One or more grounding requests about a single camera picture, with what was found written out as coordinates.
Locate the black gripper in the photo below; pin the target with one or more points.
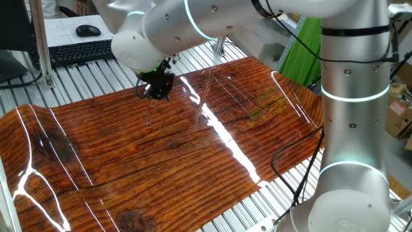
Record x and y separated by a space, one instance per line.
159 83

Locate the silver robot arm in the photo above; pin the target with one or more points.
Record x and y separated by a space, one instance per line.
354 129

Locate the glossy wood-grain mat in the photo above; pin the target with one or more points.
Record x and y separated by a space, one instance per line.
145 167

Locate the black keyboard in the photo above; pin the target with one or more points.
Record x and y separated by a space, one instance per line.
77 53

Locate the black computer mouse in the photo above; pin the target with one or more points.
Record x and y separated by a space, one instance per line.
88 30

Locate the grey metal cabinet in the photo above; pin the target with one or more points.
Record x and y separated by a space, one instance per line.
257 42

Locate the white paper sheet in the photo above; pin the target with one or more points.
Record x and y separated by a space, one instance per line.
61 30

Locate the green cloth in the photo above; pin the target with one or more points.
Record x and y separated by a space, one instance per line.
302 54

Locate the black computer monitor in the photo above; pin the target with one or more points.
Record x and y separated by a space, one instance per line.
13 29

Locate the cardboard box with red label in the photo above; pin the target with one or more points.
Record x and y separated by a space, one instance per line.
397 116

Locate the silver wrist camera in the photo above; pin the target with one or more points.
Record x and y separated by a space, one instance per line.
174 59

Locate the metal bracket foot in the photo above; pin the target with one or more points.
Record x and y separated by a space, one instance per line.
219 46

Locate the aluminium profile post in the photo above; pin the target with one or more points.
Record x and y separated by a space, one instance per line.
40 38

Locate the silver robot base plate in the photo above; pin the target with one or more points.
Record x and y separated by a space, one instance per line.
265 224

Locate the aluminium corner frame bar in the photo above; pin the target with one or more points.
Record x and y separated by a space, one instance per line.
6 199

